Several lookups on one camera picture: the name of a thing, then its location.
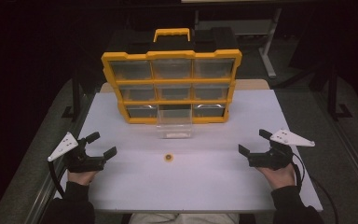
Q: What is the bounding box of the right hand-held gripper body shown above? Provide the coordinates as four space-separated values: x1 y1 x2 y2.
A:
247 129 316 171

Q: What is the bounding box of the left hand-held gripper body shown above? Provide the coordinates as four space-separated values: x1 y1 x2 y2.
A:
47 132 106 174

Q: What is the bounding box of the clear plastic drawer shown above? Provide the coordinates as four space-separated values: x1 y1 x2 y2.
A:
156 105 194 140

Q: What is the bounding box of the yellow drawer organizer box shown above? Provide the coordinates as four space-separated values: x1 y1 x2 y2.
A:
101 27 242 125

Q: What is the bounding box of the person's left hand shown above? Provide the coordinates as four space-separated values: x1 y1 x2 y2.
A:
67 169 99 187

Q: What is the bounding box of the person's right hand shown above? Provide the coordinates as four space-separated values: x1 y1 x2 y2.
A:
255 162 296 190

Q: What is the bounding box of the black metal stand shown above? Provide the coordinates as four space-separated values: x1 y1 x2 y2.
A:
326 62 353 121
61 76 84 121

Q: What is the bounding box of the black cable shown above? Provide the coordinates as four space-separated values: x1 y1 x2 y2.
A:
292 152 339 224
48 161 67 200

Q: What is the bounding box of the metal frame rail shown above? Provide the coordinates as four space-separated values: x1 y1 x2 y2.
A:
27 169 63 224
311 91 358 200

